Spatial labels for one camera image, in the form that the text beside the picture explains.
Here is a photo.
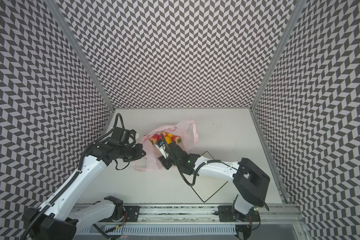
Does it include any aluminium corner post left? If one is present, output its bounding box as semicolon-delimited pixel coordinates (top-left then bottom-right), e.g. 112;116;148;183
44;0;115;111

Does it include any white square mat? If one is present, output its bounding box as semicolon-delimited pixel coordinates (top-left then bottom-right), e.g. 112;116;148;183
190;151;229;204

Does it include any pink plastic bag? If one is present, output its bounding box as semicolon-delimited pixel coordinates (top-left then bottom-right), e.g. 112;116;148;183
134;120;199;172

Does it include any red yellow fake strawberry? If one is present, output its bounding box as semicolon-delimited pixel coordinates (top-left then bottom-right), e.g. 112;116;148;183
150;134;161;145

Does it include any aluminium corner post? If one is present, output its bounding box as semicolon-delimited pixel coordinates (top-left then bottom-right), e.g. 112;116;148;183
44;0;115;111
250;0;307;113

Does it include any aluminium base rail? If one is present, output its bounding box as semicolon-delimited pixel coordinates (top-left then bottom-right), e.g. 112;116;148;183
124;204;304;225

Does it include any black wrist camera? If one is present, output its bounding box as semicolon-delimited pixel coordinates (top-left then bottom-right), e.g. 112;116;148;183
155;140;168;159
111;127;137;147

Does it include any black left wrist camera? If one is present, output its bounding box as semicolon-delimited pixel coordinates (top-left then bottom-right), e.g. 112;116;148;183
111;127;137;147

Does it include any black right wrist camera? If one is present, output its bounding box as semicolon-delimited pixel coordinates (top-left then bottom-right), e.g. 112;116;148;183
155;140;168;159

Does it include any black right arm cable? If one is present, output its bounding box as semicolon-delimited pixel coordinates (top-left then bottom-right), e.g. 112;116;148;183
160;133;223;187

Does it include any aluminium corner post right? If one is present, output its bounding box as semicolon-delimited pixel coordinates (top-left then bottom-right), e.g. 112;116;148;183
250;0;307;113

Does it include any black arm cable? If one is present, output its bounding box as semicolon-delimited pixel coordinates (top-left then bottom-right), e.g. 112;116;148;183
160;133;223;187
77;113;139;172

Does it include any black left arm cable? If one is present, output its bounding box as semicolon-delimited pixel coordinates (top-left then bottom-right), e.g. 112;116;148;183
77;113;139;172

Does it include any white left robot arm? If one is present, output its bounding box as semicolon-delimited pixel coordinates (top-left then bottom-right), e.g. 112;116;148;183
21;142;146;240

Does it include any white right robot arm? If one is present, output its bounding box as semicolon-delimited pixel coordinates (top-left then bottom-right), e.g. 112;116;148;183
155;140;271;222

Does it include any yellow fake pear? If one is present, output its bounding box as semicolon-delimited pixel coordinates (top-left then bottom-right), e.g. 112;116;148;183
165;137;172;145

